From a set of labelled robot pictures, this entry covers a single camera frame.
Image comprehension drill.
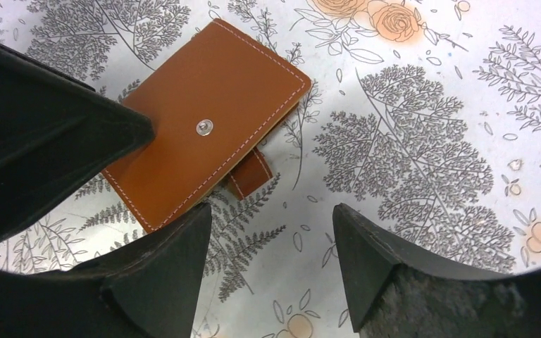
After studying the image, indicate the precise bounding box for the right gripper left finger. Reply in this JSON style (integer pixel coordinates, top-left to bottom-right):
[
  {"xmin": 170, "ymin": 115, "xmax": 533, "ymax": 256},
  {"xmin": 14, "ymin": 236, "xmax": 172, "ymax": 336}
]
[{"xmin": 0, "ymin": 203, "xmax": 212, "ymax": 337}]

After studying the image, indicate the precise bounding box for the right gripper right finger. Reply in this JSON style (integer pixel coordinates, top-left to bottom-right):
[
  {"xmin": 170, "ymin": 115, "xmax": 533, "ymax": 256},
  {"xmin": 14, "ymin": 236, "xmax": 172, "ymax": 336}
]
[{"xmin": 332, "ymin": 204, "xmax": 541, "ymax": 337}]

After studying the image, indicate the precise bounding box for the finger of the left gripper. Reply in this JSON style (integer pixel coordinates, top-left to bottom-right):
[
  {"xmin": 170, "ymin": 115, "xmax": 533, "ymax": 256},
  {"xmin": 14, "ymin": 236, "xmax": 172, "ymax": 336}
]
[{"xmin": 0, "ymin": 44, "xmax": 154, "ymax": 242}]

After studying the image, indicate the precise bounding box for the brown leather card holder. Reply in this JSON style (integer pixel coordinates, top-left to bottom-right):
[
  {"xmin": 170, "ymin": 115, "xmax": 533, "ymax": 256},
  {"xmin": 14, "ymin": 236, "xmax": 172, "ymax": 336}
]
[{"xmin": 103, "ymin": 19, "xmax": 312, "ymax": 232}]

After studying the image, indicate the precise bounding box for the floral patterned table mat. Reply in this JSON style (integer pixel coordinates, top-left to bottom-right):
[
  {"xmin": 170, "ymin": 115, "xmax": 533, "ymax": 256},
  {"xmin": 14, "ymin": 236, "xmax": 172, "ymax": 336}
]
[{"xmin": 0, "ymin": 1, "xmax": 541, "ymax": 337}]

